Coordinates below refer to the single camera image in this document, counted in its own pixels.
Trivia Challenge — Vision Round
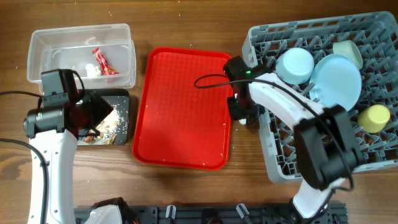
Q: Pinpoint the blue bowl with food scraps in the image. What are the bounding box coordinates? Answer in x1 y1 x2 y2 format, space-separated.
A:
275 48 315 85

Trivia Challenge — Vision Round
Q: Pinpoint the left black cable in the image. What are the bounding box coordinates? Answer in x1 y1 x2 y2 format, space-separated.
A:
0 91 50 224

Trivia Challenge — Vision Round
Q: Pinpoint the white crumpled tissue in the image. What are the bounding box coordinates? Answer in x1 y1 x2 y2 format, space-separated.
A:
85 63 102 78

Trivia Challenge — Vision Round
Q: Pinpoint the yellow plastic cup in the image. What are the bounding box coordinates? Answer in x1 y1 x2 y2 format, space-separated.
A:
358 105 391 133

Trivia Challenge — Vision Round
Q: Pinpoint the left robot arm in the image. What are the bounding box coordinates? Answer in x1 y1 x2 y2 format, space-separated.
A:
24 91 113 223

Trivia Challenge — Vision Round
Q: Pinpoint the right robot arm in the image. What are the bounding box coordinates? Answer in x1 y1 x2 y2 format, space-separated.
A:
224 68 363 223

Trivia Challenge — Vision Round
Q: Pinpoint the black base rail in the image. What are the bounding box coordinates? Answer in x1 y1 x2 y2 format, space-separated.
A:
74 203 348 224

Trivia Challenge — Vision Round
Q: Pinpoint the black plastic bin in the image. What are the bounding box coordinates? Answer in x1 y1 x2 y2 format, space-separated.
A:
88 89 130 127

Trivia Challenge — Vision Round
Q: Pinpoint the mint green bowl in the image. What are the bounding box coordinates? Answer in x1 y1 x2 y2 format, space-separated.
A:
332 40 363 70

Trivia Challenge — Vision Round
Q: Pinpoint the grey dishwasher rack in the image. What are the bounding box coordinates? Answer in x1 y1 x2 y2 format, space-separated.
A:
242 11 397 172

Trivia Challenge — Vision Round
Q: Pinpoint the red snack wrapper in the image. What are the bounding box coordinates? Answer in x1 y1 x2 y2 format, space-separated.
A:
93 47 119 76

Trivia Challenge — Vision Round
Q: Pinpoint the light blue plate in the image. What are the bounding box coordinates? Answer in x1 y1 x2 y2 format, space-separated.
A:
309 54 362 111

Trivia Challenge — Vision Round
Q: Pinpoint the clear plastic bin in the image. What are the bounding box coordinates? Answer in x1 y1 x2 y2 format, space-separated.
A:
27 24 137 93

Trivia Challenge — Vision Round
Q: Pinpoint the red serving tray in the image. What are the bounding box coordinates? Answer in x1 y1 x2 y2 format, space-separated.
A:
132 47 233 170

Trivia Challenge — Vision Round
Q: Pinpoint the white plastic spoon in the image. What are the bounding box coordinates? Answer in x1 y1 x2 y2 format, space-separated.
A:
239 118 248 125

